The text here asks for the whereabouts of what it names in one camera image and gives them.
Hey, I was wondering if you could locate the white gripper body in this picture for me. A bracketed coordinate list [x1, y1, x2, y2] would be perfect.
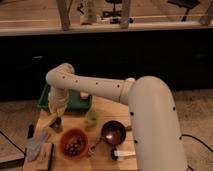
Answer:
[48, 87, 69, 116]

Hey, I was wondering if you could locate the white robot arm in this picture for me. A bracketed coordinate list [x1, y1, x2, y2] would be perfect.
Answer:
[46, 63, 188, 171]

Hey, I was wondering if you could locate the small metal cup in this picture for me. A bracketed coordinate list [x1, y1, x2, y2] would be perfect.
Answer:
[50, 117, 62, 133]

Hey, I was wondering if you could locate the green plastic cup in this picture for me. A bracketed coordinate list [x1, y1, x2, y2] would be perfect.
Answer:
[85, 109, 99, 126]

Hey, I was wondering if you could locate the green plastic tray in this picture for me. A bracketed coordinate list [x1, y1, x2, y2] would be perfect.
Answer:
[38, 84, 92, 113]

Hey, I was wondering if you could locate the orange fruit toy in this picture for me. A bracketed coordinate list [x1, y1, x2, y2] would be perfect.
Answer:
[80, 92, 90, 100]

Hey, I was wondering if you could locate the orange bowl with contents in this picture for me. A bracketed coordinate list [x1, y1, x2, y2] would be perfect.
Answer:
[59, 128, 89, 160]

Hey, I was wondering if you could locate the grey folded cloth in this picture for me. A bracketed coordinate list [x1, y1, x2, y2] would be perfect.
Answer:
[26, 132, 49, 162]

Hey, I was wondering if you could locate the dark brown bowl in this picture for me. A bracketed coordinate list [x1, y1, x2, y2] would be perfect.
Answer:
[101, 120, 126, 146]

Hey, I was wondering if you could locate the green cucumber toy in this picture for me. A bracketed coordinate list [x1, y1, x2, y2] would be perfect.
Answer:
[125, 125, 132, 132]

